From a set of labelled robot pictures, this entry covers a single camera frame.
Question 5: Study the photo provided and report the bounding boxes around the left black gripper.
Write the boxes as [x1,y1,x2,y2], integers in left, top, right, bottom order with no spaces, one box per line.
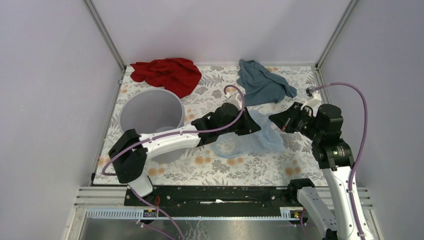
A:
[218,106,261,136]

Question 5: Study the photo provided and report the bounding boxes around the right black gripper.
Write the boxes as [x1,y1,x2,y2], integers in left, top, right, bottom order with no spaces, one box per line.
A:
[268,101,323,141]

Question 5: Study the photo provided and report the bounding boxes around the light blue plastic trash bag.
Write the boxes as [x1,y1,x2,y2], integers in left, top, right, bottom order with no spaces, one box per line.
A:
[212,110,286,159]

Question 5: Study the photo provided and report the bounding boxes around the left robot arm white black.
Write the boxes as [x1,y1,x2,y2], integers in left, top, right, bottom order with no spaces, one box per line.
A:
[108,103,261,206]

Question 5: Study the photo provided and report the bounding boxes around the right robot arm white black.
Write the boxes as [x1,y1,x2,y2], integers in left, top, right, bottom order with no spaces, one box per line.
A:
[269,102,375,240]

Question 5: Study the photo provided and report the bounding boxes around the grey plastic trash bin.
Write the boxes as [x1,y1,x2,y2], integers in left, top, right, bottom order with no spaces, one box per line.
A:
[118,88,185,165]

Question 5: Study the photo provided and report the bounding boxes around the blue-grey crumpled cloth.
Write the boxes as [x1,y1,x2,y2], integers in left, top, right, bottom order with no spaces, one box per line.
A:
[236,59,297,106]

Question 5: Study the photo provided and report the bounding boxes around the floral patterned table mat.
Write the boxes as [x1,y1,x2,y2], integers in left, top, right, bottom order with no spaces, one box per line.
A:
[92,65,327,187]

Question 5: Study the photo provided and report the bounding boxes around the red crumpled cloth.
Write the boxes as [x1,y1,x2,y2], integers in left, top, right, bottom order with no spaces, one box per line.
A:
[130,58,202,99]

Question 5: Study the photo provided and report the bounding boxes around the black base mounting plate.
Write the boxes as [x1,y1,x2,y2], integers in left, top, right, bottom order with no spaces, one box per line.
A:
[144,185,301,218]

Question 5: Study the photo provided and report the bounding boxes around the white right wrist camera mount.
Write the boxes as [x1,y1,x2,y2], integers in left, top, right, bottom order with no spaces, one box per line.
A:
[301,87,322,117]

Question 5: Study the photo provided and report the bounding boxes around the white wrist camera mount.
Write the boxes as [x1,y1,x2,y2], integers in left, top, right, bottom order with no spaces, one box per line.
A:
[224,92,244,111]
[301,87,322,117]

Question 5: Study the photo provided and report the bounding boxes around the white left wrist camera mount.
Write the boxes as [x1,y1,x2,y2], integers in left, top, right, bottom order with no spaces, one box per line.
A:
[224,92,244,111]

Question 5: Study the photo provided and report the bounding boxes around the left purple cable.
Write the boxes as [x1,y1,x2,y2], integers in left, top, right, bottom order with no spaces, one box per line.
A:
[100,84,246,177]

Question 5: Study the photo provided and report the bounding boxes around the white slotted cable duct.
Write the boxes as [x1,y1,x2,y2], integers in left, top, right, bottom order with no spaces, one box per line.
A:
[86,208,300,221]

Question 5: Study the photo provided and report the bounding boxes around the aluminium frame post right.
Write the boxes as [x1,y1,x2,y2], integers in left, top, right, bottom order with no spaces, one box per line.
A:
[315,0,359,70]

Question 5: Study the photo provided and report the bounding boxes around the aluminium frame post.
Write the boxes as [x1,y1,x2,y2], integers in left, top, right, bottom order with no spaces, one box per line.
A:
[315,0,359,70]
[82,0,126,72]

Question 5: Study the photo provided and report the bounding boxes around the aluminium frame post left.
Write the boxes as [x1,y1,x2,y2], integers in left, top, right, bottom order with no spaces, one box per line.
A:
[82,0,126,72]

